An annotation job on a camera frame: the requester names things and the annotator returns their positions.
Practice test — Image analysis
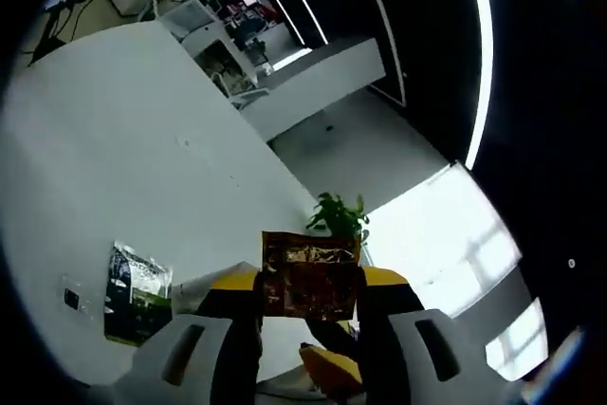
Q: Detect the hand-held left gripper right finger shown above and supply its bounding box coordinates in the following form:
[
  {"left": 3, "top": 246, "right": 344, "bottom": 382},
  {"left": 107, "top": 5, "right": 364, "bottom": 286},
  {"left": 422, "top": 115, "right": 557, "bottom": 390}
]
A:
[{"left": 355, "top": 267, "right": 518, "bottom": 405}]

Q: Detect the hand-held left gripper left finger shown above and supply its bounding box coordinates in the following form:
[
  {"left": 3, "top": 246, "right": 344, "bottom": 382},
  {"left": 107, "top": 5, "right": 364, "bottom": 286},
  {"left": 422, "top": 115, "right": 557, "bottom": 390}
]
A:
[{"left": 113, "top": 267, "right": 265, "bottom": 405}]

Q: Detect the gold skincare sachet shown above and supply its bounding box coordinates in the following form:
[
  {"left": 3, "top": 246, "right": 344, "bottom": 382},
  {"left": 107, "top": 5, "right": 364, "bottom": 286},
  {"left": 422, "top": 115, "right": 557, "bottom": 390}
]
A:
[{"left": 253, "top": 230, "right": 364, "bottom": 322}]

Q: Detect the green black skincare sachet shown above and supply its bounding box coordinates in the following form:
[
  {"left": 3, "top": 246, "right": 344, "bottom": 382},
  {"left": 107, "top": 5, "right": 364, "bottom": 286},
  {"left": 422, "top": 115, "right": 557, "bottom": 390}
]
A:
[{"left": 102, "top": 239, "right": 174, "bottom": 347}]

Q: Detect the small clear skincare sachet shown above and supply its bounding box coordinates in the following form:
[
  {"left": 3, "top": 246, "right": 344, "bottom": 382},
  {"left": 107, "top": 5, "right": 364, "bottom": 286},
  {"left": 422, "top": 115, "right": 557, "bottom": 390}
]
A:
[{"left": 61, "top": 274, "right": 103, "bottom": 317}]

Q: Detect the potted green plant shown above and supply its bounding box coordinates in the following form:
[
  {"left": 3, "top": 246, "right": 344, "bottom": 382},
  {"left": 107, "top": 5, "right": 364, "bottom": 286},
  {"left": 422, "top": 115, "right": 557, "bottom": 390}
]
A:
[{"left": 305, "top": 192, "right": 372, "bottom": 255}]

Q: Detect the white mesh office chair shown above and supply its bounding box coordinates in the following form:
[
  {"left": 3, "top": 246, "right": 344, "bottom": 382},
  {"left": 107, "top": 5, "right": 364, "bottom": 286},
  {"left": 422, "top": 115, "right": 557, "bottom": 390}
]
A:
[
  {"left": 211, "top": 67, "right": 272, "bottom": 103},
  {"left": 160, "top": 0, "right": 215, "bottom": 42}
]

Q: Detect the long curved ceiling light strip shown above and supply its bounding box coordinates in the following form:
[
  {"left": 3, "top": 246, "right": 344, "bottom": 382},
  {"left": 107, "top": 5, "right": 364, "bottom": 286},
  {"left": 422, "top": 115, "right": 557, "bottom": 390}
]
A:
[{"left": 463, "top": 0, "right": 495, "bottom": 171}]

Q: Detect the black tripod stand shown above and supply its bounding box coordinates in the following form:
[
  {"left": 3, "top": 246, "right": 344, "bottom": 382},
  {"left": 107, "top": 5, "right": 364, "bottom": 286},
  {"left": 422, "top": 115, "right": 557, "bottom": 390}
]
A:
[{"left": 27, "top": 0, "right": 120, "bottom": 65}]

